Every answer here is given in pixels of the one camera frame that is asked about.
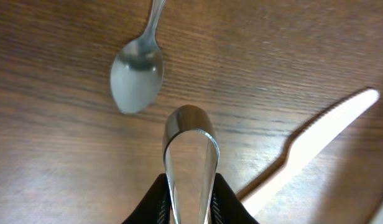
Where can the steel tongs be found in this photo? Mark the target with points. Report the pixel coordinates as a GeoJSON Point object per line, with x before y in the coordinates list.
{"type": "Point", "coordinates": [191, 156]}

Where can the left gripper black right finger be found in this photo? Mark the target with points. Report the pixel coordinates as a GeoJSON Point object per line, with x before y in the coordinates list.
{"type": "Point", "coordinates": [225, 208]}

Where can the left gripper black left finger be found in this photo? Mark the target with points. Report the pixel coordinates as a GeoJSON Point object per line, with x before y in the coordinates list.
{"type": "Point", "coordinates": [154, 208]}

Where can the small steel teaspoon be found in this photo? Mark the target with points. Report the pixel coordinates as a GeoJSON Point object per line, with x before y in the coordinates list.
{"type": "Point", "coordinates": [137, 72]}

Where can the white plastic knife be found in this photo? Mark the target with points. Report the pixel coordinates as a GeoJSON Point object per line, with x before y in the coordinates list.
{"type": "Point", "coordinates": [307, 144]}

